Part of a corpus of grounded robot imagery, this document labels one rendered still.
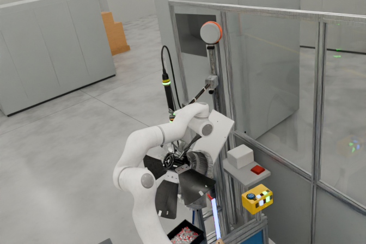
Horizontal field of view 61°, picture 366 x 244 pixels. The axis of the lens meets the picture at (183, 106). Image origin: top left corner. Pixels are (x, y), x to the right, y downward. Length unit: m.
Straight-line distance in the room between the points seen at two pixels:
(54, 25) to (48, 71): 0.98
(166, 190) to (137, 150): 0.87
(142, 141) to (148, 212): 0.28
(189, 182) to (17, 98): 5.72
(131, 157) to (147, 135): 0.11
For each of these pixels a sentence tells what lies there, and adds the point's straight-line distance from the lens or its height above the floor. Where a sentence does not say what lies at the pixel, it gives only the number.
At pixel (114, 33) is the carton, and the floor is 0.60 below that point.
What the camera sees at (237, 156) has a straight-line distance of 2.48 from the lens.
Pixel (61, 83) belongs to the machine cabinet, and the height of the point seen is 0.30.
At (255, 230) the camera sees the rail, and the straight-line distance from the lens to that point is 2.16.
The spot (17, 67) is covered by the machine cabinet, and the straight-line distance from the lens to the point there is 7.16.
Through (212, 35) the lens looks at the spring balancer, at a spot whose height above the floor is 1.87.
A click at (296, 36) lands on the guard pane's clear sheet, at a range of 1.92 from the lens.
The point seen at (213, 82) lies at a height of 1.55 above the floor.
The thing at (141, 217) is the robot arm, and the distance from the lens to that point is 1.33.
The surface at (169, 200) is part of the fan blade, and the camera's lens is 2.14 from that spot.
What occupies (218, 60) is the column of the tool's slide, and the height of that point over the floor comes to 1.68.
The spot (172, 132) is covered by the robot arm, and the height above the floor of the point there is 1.72.
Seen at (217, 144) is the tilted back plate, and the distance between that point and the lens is 2.20.
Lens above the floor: 2.42
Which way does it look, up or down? 26 degrees down
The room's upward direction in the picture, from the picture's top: 10 degrees counter-clockwise
